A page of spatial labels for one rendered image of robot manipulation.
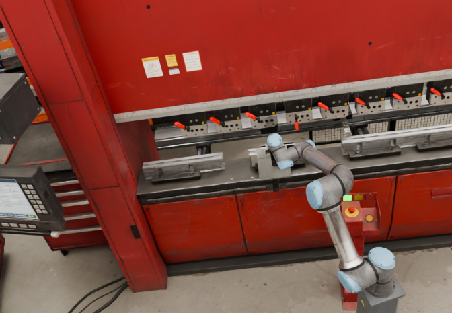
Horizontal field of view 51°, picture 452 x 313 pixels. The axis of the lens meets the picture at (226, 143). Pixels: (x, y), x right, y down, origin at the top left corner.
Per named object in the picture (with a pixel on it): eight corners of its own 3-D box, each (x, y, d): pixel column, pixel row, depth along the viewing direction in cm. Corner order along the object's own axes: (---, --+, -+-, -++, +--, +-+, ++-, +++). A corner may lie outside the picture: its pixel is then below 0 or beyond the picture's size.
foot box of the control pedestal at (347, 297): (343, 310, 303) (343, 300, 295) (339, 276, 322) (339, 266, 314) (374, 310, 300) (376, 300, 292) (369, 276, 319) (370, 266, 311)
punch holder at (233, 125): (216, 134, 271) (212, 111, 261) (216, 124, 278) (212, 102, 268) (243, 130, 270) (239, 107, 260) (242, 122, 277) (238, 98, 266)
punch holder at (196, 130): (183, 138, 273) (177, 116, 263) (183, 129, 280) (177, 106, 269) (208, 134, 272) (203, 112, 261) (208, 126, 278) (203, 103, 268)
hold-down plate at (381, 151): (350, 161, 282) (350, 157, 280) (348, 155, 286) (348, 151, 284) (401, 155, 279) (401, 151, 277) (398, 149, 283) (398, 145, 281)
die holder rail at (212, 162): (145, 180, 295) (142, 168, 289) (146, 173, 300) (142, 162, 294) (224, 169, 292) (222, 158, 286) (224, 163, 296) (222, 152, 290)
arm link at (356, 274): (382, 285, 211) (339, 172, 208) (354, 299, 207) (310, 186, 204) (368, 278, 223) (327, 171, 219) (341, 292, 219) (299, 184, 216)
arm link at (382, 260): (399, 276, 219) (402, 258, 210) (375, 289, 216) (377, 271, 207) (382, 257, 228) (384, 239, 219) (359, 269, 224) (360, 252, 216)
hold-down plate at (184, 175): (153, 184, 291) (151, 181, 289) (153, 178, 295) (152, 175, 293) (200, 179, 288) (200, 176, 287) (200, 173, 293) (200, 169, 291)
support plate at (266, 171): (259, 181, 263) (259, 180, 263) (256, 150, 284) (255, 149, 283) (291, 177, 262) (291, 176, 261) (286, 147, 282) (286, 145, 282)
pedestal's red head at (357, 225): (343, 235, 267) (343, 215, 256) (340, 214, 279) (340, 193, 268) (379, 235, 264) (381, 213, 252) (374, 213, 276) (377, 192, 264)
